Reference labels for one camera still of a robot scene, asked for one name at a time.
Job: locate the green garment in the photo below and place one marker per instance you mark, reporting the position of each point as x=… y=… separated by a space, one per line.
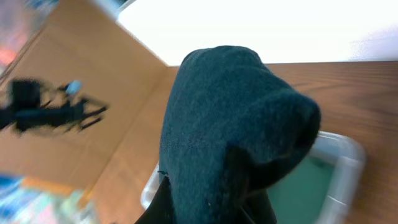
x=298 y=198

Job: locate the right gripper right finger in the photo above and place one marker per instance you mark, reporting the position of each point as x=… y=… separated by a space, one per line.
x=259 y=208

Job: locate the clear plastic storage bin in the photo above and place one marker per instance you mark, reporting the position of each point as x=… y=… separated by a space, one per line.
x=335 y=180

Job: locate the dark navy shirt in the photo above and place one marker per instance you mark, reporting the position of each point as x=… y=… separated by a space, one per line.
x=231 y=129

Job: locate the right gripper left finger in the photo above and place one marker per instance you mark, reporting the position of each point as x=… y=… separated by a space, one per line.
x=161 y=210

